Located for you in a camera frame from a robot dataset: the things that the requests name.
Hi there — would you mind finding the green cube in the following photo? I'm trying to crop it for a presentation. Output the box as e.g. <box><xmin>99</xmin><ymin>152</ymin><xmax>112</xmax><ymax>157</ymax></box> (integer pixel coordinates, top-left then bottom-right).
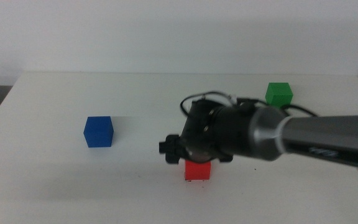
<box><xmin>265</xmin><ymin>82</ymin><xmax>293</xmax><ymax>108</ymax></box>

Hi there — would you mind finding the blue cube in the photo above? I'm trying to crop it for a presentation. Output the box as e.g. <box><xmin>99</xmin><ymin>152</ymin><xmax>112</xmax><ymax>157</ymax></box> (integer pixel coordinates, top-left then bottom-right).
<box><xmin>83</xmin><ymin>116</ymin><xmax>114</xmax><ymax>148</ymax></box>

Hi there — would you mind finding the red cube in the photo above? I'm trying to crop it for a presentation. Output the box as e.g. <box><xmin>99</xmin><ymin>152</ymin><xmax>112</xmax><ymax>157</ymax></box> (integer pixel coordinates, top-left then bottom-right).
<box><xmin>184</xmin><ymin>159</ymin><xmax>212</xmax><ymax>182</ymax></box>

